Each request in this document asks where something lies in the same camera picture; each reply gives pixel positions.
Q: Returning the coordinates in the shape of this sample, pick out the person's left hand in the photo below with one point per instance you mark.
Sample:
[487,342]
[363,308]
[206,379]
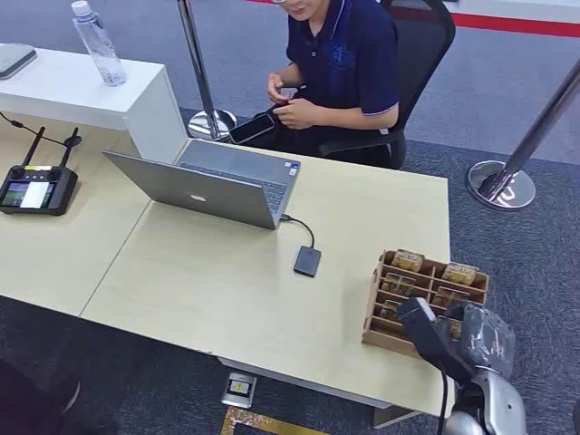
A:
[298,114]

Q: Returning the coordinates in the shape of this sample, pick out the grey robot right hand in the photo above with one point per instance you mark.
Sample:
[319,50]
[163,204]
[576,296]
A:
[487,339]

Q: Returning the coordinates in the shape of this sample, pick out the person's right hand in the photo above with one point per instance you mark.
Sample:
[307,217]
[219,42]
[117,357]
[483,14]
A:
[277,85]

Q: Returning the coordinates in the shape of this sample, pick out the wooden card holder tray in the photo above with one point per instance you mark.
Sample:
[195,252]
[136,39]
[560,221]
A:
[378,333]

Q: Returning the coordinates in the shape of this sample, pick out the person's right forearm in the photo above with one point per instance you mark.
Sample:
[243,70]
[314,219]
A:
[292,75]

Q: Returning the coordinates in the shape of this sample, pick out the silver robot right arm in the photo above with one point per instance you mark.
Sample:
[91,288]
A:
[503,405]

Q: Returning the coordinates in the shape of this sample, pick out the person's left forearm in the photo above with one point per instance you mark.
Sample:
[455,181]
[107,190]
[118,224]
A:
[357,116]

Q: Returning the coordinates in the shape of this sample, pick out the person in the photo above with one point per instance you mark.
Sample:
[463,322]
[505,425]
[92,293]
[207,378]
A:
[344,60]

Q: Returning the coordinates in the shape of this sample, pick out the black smartphone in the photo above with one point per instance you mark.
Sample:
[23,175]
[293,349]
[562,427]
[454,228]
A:
[252,128]

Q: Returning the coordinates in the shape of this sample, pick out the grey laptop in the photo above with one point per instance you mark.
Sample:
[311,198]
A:
[204,189]

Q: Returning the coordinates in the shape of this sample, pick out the desk leg panel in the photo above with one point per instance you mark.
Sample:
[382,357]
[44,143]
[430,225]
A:
[391,416]

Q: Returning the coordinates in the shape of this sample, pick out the black external drive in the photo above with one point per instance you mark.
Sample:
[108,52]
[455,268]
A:
[307,262]

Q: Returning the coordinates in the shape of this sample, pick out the black office chair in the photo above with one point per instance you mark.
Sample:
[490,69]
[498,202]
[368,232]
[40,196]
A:
[424,42]

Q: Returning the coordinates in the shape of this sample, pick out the clear plastic water bottle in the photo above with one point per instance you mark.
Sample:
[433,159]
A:
[100,51]

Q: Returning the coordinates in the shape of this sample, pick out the white cabinet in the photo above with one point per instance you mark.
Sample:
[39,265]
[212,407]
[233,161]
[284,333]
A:
[90,90]

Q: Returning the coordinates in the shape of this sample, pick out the metal floor socket box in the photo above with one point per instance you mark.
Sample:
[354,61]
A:
[238,390]

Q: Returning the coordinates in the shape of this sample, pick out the black remote controller with screen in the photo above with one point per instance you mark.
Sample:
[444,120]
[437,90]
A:
[38,192]

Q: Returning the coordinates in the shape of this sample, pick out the flat grey device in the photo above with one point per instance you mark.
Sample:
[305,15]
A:
[13,59]

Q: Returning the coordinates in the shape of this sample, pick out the dark object on floor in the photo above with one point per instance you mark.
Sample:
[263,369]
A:
[32,402]

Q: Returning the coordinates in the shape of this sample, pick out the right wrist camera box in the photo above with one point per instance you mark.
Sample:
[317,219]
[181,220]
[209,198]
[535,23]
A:
[424,330]

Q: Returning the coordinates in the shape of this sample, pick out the chrome stanchion post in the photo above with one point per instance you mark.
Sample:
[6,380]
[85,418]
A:
[503,183]
[199,66]

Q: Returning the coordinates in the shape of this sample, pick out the gold floor tape frame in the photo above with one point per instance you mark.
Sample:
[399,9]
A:
[253,420]

